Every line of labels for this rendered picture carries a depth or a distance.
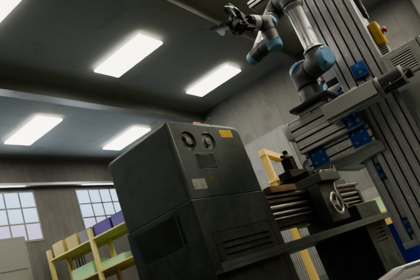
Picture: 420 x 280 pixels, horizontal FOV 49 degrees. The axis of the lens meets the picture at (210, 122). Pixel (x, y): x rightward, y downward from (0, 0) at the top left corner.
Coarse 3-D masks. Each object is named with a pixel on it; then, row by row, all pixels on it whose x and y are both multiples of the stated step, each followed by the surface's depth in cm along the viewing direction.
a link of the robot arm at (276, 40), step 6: (264, 30) 227; (270, 30) 226; (264, 36) 227; (270, 36) 225; (276, 36) 225; (264, 42) 227; (270, 42) 225; (276, 42) 224; (258, 48) 231; (264, 48) 229; (270, 48) 225; (276, 48) 225
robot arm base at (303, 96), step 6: (306, 84) 242; (312, 84) 241; (318, 84) 244; (300, 90) 244; (306, 90) 241; (312, 90) 239; (318, 90) 240; (300, 96) 245; (306, 96) 239; (312, 96) 238; (300, 102) 245
